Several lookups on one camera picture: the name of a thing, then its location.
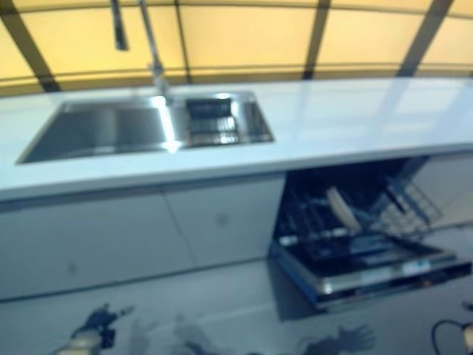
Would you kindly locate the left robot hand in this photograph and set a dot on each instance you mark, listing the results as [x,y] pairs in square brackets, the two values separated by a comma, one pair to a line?
[105,318]

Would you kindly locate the stainless steel sink basin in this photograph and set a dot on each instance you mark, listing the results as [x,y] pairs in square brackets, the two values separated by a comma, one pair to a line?
[103,129]

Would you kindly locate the black dish drying rack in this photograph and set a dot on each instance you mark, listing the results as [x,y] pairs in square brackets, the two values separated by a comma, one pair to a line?
[212,122]

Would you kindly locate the chrome gooseneck kitchen faucet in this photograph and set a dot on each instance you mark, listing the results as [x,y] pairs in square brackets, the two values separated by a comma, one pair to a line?
[153,55]

